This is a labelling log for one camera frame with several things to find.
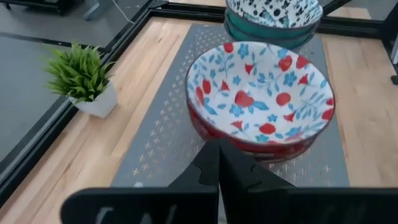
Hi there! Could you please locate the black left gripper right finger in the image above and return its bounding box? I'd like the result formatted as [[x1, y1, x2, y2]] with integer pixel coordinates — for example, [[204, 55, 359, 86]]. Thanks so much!
[[218, 138, 398, 224]]

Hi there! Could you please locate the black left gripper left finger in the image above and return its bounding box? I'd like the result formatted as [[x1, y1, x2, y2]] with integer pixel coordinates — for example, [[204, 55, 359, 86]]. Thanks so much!
[[60, 139, 220, 224]]

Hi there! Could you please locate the red bowl floral inside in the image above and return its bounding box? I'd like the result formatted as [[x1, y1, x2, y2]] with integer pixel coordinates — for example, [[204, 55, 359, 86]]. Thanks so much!
[[198, 130, 315, 165], [185, 41, 336, 149], [187, 105, 327, 158]]

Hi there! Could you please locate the teal bowl patterned inside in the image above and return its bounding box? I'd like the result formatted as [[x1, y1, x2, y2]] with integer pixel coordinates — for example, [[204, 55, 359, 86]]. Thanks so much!
[[226, 24, 317, 50], [224, 12, 321, 41], [225, 0, 324, 32]]

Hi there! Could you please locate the grey perforated metal shelf riser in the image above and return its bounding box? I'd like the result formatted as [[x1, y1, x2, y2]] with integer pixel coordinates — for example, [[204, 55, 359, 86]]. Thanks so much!
[[110, 23, 351, 189]]

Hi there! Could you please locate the artificial green plant white pot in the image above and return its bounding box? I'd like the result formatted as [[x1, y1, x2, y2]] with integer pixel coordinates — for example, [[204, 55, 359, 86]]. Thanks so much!
[[43, 42, 119, 119]]

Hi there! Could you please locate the grey desk foot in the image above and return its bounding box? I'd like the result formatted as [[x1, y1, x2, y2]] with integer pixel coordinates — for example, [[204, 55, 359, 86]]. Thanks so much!
[[82, 0, 109, 22]]

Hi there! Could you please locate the black furniture base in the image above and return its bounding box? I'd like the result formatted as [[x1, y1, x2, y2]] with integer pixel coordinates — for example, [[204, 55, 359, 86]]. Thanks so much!
[[0, 0, 85, 16]]

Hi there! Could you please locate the black aluminium table frame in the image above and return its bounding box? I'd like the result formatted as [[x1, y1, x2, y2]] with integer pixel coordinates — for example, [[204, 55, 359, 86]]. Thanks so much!
[[0, 0, 398, 208]]

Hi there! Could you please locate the long white cable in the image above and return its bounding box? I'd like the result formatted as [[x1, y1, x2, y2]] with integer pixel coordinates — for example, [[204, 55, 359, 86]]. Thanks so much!
[[111, 0, 135, 25]]

